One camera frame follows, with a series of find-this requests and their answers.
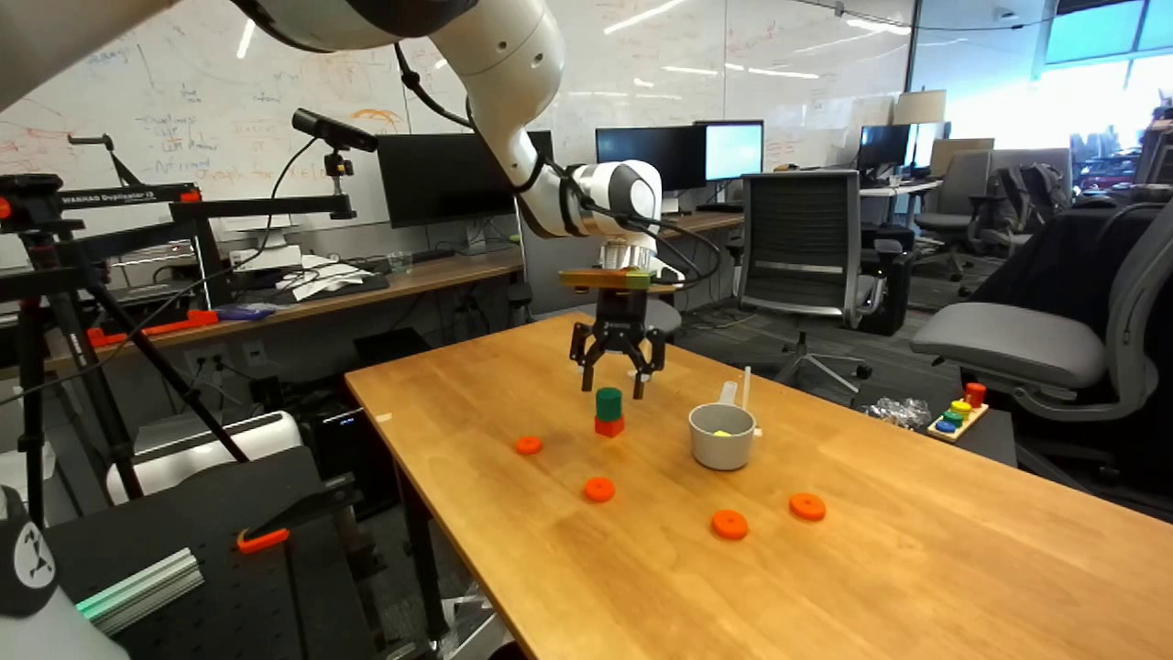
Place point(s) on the black mesh office chair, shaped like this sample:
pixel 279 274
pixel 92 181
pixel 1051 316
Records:
pixel 802 243

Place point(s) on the dark computer monitor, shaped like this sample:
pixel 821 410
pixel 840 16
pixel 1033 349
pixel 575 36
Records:
pixel 680 152

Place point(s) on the black cart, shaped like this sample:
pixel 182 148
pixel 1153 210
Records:
pixel 206 553

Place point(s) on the black camera on boom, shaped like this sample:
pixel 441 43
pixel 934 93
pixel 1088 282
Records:
pixel 331 125

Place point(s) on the grey measuring cup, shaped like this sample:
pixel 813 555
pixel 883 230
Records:
pixel 720 450

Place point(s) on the clear plastic stand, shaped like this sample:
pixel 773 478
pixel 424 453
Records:
pixel 744 390

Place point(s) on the orange disc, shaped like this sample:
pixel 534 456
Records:
pixel 809 504
pixel 531 445
pixel 730 525
pixel 599 491

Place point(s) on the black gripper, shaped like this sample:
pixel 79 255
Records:
pixel 624 316

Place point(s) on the grey padded office chair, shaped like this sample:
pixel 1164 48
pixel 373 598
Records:
pixel 548 277

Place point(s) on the lit computer monitor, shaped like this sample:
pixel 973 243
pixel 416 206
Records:
pixel 736 152

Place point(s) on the aluminium bar with green light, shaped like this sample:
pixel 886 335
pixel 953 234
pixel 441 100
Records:
pixel 142 587

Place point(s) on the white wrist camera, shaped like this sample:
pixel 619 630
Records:
pixel 624 255

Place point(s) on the green block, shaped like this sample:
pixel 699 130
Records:
pixel 610 406

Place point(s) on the orange block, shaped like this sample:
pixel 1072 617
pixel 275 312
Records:
pixel 610 427

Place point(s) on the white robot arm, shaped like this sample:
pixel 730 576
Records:
pixel 500 48

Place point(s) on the white papers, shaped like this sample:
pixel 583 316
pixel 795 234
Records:
pixel 322 282

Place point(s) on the red flat tool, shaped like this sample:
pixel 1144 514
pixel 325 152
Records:
pixel 153 328

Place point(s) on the black camera tripod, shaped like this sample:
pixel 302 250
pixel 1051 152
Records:
pixel 76 305

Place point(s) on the wide dark monitor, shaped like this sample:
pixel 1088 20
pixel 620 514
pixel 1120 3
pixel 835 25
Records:
pixel 428 178

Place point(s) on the black low stool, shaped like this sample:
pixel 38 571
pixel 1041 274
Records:
pixel 975 443

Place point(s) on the colourful stacking toy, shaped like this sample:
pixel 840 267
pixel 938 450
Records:
pixel 960 415

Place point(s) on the black draped cloth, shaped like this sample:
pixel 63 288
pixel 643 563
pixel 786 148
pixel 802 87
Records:
pixel 1077 261

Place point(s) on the long wooden desk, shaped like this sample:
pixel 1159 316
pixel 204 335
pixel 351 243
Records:
pixel 405 282

